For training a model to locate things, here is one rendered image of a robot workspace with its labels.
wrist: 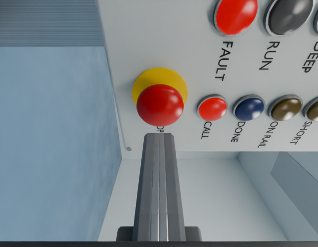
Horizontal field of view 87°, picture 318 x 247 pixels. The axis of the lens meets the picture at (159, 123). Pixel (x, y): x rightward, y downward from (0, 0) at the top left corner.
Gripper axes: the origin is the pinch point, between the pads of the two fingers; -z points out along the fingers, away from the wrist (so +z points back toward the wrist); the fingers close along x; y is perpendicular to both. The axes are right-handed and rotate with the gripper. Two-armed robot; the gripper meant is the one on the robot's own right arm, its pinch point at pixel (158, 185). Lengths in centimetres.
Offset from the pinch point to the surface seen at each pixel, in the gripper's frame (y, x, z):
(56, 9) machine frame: -6.0, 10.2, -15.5
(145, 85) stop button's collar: -1.0, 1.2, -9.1
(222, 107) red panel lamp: 1.1, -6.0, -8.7
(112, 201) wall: 309, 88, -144
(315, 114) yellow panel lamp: 1.9, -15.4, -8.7
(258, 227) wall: 299, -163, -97
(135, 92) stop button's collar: -0.2, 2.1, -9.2
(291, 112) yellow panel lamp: 1.7, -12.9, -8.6
